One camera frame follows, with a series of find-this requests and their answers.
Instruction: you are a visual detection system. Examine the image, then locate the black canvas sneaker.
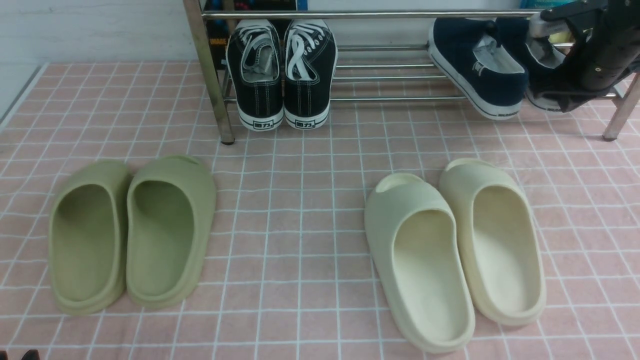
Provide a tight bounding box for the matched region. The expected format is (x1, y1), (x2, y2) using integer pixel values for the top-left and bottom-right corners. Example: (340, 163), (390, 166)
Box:
(283, 19), (338, 130)
(225, 19), (284, 132)

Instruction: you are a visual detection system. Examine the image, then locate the blue yellow box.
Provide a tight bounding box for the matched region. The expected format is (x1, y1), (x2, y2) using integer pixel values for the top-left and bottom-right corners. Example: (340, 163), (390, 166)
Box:
(519, 0), (573, 9)

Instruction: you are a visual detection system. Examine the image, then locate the green foam slide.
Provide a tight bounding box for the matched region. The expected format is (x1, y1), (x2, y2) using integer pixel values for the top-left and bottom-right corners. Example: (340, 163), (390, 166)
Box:
(48, 159), (133, 316)
(126, 155), (217, 309)

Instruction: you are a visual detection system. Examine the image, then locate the left green foam slide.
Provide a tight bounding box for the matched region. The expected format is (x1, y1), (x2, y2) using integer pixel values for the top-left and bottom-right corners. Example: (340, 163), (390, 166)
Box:
(48, 159), (133, 316)

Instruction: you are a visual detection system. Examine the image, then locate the pink checkered table cloth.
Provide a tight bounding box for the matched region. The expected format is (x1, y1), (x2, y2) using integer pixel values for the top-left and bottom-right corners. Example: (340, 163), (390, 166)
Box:
(0, 62), (639, 360)

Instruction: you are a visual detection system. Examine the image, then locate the right black canvas sneaker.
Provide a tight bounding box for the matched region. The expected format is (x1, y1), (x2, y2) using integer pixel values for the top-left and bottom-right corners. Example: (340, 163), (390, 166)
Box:
(283, 19), (338, 130)

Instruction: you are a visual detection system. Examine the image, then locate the cream foam slide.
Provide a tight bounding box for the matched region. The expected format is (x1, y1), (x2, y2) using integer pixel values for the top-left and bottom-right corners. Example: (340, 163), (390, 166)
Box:
(438, 158), (547, 327)
(364, 173), (476, 354)

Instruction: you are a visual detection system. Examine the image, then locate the stainless steel shoe rack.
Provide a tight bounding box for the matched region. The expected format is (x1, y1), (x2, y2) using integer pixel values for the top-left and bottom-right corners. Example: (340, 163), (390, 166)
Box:
(183, 0), (639, 145)

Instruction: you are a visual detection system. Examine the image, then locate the dark object at corner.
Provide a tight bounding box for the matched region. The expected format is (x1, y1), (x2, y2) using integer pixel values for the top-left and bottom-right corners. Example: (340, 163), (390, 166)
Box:
(21, 349), (41, 360)

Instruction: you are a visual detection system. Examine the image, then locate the left cream foam slide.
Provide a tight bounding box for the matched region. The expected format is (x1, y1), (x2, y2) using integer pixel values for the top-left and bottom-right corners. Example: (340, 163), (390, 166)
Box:
(364, 173), (476, 354)

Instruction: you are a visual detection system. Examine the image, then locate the navy slip-on shoe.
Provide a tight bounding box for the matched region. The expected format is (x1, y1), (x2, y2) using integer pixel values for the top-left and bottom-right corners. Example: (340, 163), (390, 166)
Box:
(427, 17), (529, 120)
(494, 17), (565, 112)

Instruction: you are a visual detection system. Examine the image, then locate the left black canvas sneaker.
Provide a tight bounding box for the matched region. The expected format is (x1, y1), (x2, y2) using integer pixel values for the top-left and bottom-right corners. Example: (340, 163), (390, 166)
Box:
(225, 19), (284, 132)

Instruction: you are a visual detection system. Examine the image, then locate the right green foam slide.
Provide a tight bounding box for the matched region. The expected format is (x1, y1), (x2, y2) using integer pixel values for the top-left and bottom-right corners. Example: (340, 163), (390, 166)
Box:
(126, 155), (217, 309)

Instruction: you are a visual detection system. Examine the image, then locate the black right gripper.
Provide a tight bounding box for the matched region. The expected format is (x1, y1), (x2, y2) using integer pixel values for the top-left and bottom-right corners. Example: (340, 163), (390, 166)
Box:
(529, 0), (640, 113)

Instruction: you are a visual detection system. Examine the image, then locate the right cream foam slide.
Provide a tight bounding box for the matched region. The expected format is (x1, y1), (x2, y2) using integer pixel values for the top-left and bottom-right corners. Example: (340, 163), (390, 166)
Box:
(438, 158), (547, 327)

